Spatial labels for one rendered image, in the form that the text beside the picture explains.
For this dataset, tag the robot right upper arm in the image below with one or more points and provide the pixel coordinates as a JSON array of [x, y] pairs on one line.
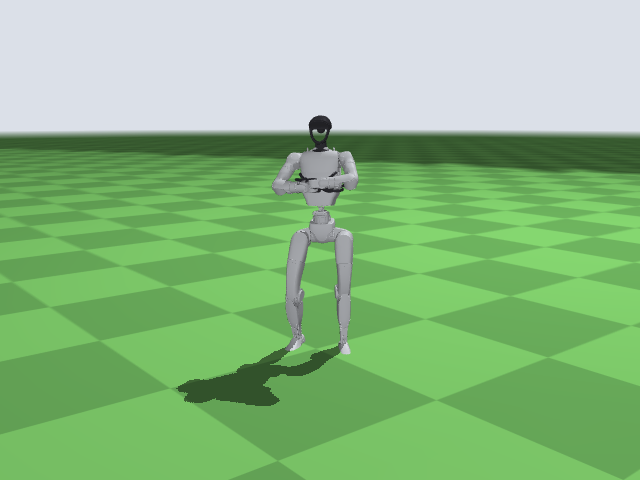
[[292, 163]]

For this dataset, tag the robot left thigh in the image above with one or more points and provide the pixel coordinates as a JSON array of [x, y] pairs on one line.
[[344, 260]]

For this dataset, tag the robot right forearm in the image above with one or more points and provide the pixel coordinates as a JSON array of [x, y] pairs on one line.
[[293, 187]]

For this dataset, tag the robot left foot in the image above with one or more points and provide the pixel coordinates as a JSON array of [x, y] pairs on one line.
[[344, 347]]

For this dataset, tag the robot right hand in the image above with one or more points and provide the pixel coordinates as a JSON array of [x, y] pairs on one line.
[[331, 190]]

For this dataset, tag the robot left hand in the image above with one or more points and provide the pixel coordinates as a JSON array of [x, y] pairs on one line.
[[304, 178]]

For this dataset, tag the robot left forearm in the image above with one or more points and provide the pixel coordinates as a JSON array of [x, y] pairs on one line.
[[331, 182]]

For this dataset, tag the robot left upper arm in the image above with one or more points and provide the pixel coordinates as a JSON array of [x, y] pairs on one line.
[[348, 164]]

